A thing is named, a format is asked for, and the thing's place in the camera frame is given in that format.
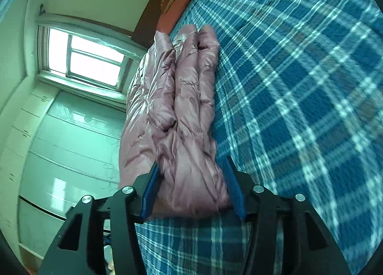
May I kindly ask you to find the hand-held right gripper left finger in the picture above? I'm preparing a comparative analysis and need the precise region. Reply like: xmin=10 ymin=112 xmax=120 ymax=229
xmin=37 ymin=160 xmax=163 ymax=275

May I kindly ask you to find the glossy pale green wardrobe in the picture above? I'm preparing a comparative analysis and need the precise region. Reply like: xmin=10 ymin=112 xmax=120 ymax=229
xmin=0 ymin=86 xmax=130 ymax=264

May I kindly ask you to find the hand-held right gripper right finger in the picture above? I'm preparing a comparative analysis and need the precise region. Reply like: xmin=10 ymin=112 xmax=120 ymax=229
xmin=223 ymin=155 xmax=352 ymax=275

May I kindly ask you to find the dark wooden headboard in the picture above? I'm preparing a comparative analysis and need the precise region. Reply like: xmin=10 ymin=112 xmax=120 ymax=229
xmin=132 ymin=0 xmax=216 ymax=52

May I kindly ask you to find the blue plaid bed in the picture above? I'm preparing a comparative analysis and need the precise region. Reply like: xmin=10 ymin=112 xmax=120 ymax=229
xmin=132 ymin=0 xmax=383 ymax=275

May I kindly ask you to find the white framed window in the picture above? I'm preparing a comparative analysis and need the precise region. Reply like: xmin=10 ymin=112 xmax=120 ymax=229
xmin=36 ymin=14 xmax=142 ymax=93

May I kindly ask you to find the pink puffer jacket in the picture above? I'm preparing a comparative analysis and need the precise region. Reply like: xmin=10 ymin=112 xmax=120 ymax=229
xmin=118 ymin=23 xmax=231 ymax=219

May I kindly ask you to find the red-orange pillow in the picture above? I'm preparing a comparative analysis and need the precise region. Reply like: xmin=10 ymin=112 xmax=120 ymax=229
xmin=157 ymin=0 xmax=216 ymax=35

